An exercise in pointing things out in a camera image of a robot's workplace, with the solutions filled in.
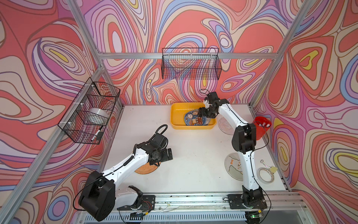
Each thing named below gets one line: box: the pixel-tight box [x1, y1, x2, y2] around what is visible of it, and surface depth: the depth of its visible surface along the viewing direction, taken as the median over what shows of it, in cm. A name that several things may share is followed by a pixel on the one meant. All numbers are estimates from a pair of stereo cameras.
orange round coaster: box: [134, 161, 162, 175], surface depth 86 cm
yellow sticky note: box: [270, 166, 279, 174], surface depth 86 cm
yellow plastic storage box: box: [170, 102, 217, 130], surface depth 110 cm
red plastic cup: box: [253, 116, 272, 141], surface depth 95 cm
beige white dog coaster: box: [224, 152, 244, 182], surface depth 88 cm
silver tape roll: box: [84, 107, 111, 126], surface depth 73 cm
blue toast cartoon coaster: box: [184, 109, 211, 126], surface depth 110 cm
